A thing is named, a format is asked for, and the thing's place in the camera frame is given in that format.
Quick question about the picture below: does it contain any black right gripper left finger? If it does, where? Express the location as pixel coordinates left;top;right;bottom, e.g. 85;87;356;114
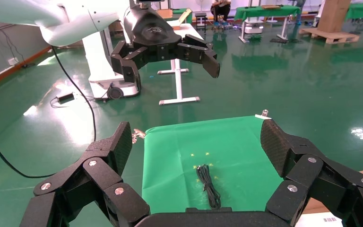
19;121;151;227

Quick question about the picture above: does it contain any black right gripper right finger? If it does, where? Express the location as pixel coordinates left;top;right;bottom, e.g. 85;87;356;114
259;119;363;227

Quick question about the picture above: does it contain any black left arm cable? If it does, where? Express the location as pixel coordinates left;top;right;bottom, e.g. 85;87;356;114
0;46;97;179

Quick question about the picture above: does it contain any silver metal binder clip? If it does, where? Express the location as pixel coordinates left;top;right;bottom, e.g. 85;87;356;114
255;109;272;121
132;129;147;144

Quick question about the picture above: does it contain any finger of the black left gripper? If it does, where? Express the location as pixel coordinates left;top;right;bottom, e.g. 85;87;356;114
176;34;221;79
110;40;149;92

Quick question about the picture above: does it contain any green table cloth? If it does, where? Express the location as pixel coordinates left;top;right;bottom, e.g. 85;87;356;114
141;116;284;214

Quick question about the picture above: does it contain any black data cable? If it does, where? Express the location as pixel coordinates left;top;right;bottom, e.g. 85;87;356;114
196;164;222;210

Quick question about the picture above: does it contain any wooden pallet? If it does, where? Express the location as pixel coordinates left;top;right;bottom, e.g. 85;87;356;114
299;27;360;44

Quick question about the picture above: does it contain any seated person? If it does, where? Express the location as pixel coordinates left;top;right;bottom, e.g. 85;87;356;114
210;0;232;23

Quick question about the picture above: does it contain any black stool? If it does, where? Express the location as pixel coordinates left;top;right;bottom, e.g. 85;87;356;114
195;12;208;32

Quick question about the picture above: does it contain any small white robot chassis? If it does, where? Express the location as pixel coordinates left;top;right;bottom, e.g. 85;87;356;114
243;17;264;35

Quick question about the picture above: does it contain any white table with legs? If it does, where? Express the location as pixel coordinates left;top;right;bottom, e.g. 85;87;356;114
157;22;205;106

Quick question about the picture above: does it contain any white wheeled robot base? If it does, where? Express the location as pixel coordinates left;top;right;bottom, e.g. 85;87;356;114
82;28;140;100

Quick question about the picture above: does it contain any small open cardboard carton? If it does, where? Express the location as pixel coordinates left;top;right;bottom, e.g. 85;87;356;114
156;8;193;31

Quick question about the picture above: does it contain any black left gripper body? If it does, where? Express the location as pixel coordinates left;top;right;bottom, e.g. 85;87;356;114
123;6;183;62

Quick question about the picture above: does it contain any tall brown cardboard carton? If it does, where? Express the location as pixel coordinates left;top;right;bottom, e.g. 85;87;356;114
317;0;351;34

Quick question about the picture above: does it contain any white printed instruction sheet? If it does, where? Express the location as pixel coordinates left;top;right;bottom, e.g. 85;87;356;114
295;212;343;227

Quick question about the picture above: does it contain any black power adapter with cord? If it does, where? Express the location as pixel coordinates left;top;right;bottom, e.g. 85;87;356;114
50;92;104;109

